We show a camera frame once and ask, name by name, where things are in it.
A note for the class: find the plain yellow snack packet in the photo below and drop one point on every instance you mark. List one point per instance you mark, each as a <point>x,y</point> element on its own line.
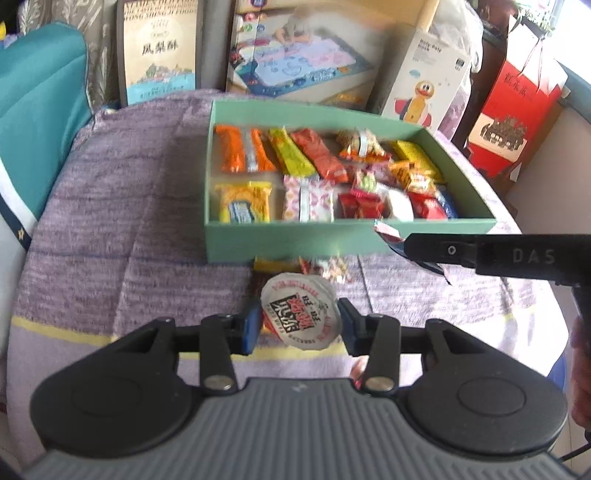
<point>418,156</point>

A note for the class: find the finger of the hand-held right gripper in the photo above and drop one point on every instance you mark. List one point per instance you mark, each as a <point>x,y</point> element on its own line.
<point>443,251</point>

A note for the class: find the grey patterned curtain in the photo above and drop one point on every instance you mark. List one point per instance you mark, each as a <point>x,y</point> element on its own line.
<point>99,55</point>

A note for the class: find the red gift bag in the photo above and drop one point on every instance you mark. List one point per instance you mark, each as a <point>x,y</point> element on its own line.
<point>517,106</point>

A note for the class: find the small orange snack packet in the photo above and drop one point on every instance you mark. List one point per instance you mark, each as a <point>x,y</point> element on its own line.
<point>411,177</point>

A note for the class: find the blue plastic stool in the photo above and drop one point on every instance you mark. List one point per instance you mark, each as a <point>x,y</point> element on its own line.
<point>557,371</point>

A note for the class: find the red white candy packet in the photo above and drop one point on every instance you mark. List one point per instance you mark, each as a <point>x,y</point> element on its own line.
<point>330,268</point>

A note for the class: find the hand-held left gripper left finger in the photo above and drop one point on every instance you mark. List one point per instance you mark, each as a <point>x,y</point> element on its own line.
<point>251,325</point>

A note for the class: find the small red green candy packet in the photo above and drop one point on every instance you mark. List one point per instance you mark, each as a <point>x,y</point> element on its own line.
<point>367,182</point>

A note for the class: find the teal cushion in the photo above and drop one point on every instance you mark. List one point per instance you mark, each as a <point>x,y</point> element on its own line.
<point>41,115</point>

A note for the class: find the red white blue snack packet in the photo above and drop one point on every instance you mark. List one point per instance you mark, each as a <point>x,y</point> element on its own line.
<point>390,234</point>

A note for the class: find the white lid jelly cup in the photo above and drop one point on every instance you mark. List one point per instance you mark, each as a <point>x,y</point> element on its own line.
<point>298,309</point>

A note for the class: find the pink patterned snack packet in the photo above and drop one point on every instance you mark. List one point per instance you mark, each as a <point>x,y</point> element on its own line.
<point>307,198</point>

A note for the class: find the green cardboard box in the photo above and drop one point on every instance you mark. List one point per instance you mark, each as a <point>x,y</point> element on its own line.
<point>277,240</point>

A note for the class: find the long orange red snack packet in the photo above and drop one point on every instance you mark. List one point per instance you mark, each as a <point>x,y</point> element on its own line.
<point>321,154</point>

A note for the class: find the duck toy box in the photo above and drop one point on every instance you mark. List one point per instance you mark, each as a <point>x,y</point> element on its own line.
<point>425,74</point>

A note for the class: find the person's right hand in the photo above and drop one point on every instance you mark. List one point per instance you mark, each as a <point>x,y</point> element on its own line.
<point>581,369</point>

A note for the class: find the drawing mat toy box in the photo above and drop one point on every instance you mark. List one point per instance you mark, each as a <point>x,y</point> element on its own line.
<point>304,50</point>

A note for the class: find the clear plastic bag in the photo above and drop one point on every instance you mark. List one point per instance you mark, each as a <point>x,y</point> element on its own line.
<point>455,23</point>

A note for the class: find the beige pastry gift box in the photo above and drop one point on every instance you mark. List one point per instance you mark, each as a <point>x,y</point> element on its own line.
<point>159,55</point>

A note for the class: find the yellow green snack packet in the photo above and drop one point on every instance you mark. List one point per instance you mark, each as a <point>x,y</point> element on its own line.
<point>290,154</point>

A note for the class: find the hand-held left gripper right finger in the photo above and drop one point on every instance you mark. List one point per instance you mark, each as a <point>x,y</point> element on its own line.
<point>348,325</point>

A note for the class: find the small yellow snack packet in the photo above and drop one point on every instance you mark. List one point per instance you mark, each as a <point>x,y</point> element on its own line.
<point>272,265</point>

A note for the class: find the yellow blue label snack packet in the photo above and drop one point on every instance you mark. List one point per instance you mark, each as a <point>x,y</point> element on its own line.
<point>242,203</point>

